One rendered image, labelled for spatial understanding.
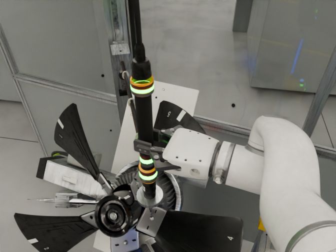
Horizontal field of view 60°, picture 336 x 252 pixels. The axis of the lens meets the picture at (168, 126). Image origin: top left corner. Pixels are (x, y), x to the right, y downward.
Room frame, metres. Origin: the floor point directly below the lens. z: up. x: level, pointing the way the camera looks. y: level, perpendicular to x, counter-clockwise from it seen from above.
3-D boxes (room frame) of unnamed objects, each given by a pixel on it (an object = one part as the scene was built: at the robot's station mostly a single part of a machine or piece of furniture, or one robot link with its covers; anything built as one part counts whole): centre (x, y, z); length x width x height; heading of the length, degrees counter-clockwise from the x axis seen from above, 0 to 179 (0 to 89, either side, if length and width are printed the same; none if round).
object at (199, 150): (0.42, -0.05, 1.51); 0.11 x 0.10 x 0.07; 68
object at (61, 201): (0.60, 0.36, 1.08); 0.07 x 0.04 x 0.06; 79
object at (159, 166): (0.40, -0.01, 1.51); 0.08 x 0.06 x 0.01; 128
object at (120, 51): (1.07, 0.19, 1.39); 0.10 x 0.07 x 0.08; 13
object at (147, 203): (0.47, 0.05, 1.35); 0.09 x 0.07 x 0.10; 13
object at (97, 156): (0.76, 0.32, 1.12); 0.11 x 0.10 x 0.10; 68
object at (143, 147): (0.42, 0.05, 1.51); 0.07 x 0.03 x 0.03; 68
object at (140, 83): (0.46, 0.05, 1.65); 0.04 x 0.04 x 0.03
